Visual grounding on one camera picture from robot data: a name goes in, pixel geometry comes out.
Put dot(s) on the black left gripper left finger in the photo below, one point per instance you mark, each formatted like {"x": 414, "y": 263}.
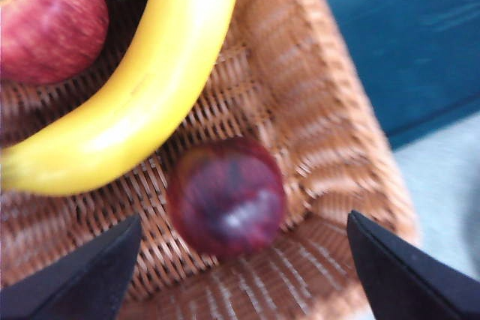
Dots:
{"x": 82, "y": 279}

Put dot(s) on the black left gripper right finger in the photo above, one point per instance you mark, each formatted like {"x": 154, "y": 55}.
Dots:
{"x": 412, "y": 286}

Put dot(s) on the dark purple plum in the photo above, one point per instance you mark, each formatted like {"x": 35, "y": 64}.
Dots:
{"x": 225, "y": 200}

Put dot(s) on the yellow banana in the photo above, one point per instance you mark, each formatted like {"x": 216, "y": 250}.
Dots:
{"x": 150, "y": 91}

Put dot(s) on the brown wicker basket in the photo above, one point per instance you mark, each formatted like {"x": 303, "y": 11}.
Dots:
{"x": 300, "y": 110}

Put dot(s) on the dark rectangular tray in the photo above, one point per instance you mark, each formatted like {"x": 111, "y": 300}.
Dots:
{"x": 405, "y": 35}

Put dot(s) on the red apple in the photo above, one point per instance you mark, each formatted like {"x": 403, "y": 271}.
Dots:
{"x": 48, "y": 24}

